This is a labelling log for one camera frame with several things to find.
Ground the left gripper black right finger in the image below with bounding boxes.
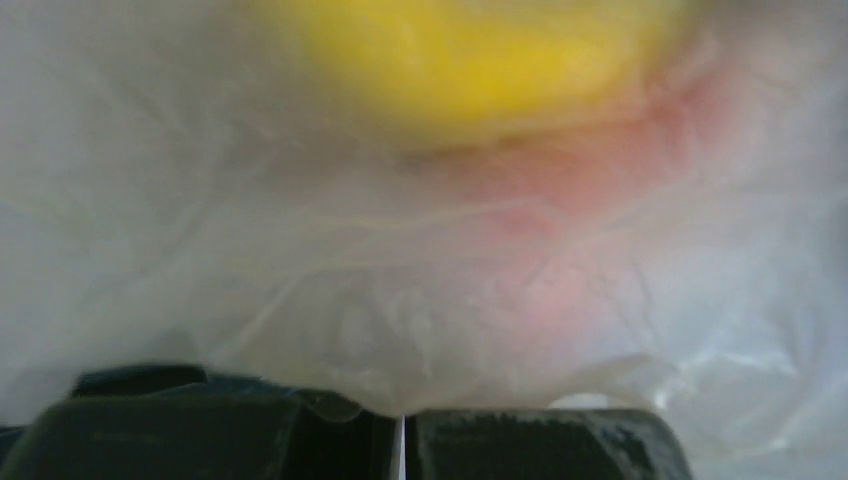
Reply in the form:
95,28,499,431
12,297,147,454
405,409,693,480

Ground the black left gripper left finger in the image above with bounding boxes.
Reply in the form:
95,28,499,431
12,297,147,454
1,365,403,479

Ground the clear plastic bag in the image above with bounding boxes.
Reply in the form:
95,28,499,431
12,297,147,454
1,1,847,479

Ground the pink red fake peach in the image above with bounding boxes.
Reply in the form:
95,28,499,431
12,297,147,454
441,63,744,335

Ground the small yellow fake banana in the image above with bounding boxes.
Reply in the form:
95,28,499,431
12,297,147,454
255,1,699,149

